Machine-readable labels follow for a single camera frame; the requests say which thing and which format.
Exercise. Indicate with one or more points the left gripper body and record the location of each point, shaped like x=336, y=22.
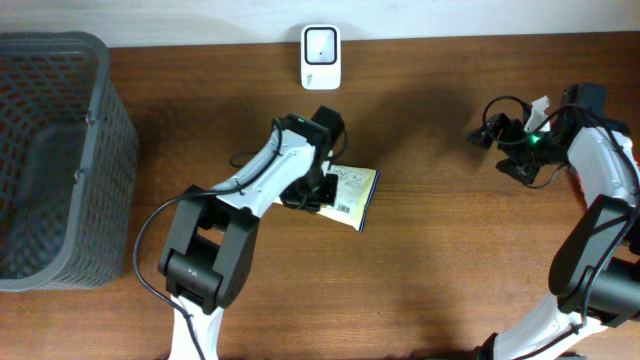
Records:
x=311, y=188

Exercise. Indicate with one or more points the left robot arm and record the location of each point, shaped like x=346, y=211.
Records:
x=207, y=256

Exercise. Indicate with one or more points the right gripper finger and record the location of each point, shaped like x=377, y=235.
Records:
x=480, y=137
x=524, y=173

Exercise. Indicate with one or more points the white barcode scanner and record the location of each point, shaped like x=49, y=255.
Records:
x=320, y=57

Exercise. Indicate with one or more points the grey plastic mesh basket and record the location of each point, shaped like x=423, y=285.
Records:
x=69, y=156

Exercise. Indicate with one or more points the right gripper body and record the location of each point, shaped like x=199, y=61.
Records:
x=539, y=153

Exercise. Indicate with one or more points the beige wet wipes pack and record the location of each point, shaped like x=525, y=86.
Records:
x=355, y=191

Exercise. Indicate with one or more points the red candy bag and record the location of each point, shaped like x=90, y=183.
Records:
x=605, y=178

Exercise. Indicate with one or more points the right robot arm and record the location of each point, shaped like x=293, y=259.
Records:
x=589, y=289

